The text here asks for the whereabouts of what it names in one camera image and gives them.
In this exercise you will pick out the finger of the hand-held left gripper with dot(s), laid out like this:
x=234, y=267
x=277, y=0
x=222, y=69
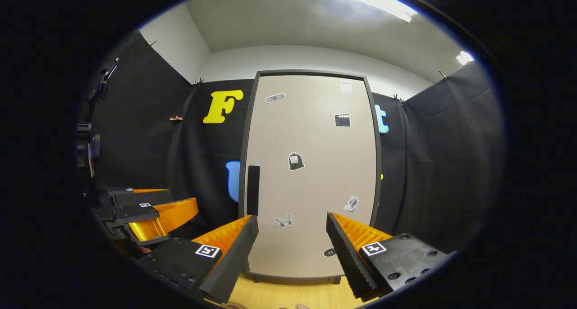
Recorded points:
x=144, y=197
x=171, y=214

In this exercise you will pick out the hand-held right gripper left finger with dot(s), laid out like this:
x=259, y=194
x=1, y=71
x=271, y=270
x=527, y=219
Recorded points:
x=234, y=255

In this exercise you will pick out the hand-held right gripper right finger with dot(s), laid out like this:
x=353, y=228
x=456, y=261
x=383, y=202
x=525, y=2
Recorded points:
x=347, y=255

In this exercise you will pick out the beige cabinet door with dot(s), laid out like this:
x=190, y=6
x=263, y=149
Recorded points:
x=315, y=187

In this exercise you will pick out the grey cabinet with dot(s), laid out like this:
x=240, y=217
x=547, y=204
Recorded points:
x=311, y=73

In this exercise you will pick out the black backdrop cloth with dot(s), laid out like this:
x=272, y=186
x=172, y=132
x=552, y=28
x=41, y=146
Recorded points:
x=135, y=142

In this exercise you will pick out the black clip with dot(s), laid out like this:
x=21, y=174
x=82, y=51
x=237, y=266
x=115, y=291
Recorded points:
x=198, y=81
x=397, y=98
x=151, y=43
x=442, y=74

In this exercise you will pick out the small ceiling light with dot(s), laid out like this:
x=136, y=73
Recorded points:
x=465, y=57

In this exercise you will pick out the long ceiling light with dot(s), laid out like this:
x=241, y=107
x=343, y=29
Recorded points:
x=365, y=0

